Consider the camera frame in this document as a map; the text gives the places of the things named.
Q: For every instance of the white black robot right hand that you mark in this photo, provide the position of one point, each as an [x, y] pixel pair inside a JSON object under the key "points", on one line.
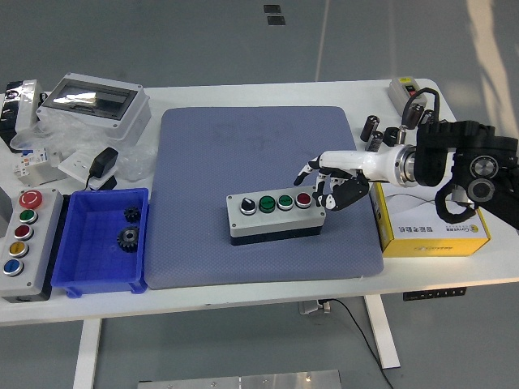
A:
{"points": [[357, 162]]}

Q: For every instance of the grey four-control button box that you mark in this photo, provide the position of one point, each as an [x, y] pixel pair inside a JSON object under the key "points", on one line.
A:
{"points": [[275, 221]]}

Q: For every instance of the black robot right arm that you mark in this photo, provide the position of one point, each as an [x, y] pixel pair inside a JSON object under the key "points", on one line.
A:
{"points": [[466, 154]]}

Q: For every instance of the grey five-button control box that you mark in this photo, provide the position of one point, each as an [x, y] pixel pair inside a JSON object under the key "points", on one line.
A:
{"points": [[38, 243]]}

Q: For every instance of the black cylindrical capacitor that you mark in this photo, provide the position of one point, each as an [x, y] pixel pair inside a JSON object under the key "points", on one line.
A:
{"points": [[415, 115], [374, 142], [370, 127], [427, 116]]}

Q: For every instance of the black hexagonal nut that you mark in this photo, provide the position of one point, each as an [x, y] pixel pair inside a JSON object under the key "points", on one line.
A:
{"points": [[391, 135]]}

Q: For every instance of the yellow white cardboard box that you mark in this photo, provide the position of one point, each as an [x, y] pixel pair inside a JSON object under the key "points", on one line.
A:
{"points": [[417, 227]]}

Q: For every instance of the blue-grey table mat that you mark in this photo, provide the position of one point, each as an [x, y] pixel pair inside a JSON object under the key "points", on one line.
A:
{"points": [[227, 142]]}

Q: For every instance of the black table control panel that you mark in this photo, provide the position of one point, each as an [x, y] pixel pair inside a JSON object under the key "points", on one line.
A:
{"points": [[430, 294]]}

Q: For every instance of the grey under-table box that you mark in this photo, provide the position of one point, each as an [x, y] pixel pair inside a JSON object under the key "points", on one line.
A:
{"points": [[312, 307]]}

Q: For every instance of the black floor socket cover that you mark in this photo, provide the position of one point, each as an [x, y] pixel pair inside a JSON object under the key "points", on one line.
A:
{"points": [[272, 9], [275, 20]]}

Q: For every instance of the white table leg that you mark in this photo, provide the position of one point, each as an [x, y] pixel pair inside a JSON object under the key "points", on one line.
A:
{"points": [[86, 352], [383, 332]]}

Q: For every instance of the small black bevel gear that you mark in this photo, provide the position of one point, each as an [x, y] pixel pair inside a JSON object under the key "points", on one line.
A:
{"points": [[132, 215]]}

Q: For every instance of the large black bevel gear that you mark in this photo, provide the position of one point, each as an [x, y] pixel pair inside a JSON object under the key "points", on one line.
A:
{"points": [[129, 240]]}

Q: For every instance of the black power adapter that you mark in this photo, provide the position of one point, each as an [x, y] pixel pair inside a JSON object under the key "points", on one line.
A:
{"points": [[103, 162]]}

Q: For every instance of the blue plastic bin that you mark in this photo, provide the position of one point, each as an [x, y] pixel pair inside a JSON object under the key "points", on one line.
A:
{"points": [[93, 243]]}

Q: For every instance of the clear plastic bag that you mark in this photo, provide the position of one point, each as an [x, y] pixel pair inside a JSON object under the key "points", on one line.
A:
{"points": [[73, 138]]}

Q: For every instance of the grey metal plate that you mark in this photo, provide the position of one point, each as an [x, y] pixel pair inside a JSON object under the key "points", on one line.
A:
{"points": [[42, 176]]}

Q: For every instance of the white black wrapped device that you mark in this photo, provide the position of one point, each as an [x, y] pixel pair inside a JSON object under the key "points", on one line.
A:
{"points": [[24, 105]]}

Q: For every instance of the grey two-button switch box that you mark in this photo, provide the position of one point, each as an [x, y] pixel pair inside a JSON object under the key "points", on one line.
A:
{"points": [[399, 91]]}

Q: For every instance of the grey enclosure with clear lid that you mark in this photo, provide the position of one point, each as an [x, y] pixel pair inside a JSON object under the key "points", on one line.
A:
{"points": [[121, 121]]}

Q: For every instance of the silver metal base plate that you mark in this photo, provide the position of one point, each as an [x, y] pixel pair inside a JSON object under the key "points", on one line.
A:
{"points": [[239, 381]]}

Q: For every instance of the white wall socket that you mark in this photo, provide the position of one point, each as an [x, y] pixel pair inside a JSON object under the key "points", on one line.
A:
{"points": [[75, 164]]}

